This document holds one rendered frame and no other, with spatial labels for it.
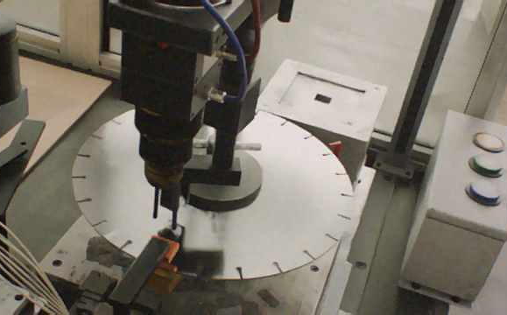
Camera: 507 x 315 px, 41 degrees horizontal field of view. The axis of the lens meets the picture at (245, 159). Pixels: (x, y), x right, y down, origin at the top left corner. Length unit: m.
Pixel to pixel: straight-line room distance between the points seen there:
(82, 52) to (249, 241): 0.75
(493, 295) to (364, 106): 1.21
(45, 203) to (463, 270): 0.61
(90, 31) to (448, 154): 0.70
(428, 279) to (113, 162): 0.47
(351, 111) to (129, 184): 0.43
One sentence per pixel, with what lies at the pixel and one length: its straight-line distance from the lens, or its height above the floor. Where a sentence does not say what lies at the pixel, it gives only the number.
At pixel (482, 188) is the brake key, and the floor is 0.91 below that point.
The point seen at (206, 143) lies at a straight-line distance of 0.78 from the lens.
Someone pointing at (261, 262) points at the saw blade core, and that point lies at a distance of 0.71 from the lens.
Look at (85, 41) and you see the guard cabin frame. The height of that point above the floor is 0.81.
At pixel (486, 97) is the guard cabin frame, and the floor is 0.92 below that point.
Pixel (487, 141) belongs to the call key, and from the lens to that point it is 1.11.
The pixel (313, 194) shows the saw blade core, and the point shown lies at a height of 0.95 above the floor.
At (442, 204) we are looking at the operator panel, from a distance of 0.95.
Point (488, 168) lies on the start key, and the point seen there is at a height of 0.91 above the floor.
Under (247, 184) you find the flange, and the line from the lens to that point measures 0.79.
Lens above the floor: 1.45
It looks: 36 degrees down
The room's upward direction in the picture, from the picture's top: 10 degrees clockwise
